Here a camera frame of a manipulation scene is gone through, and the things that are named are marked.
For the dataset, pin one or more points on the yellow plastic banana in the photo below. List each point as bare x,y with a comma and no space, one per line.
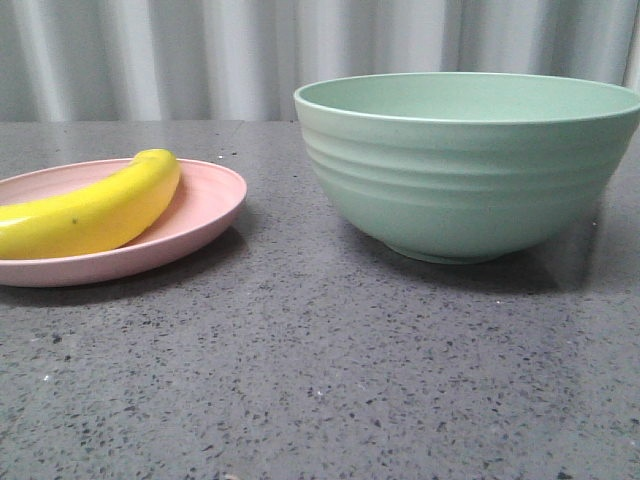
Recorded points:
99,217

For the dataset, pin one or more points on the green ribbed bowl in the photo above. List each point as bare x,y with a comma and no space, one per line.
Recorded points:
462,167

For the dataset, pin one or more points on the white pleated curtain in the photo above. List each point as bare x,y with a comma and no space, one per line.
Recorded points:
242,60

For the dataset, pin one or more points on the pink plate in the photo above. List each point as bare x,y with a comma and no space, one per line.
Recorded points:
207,201

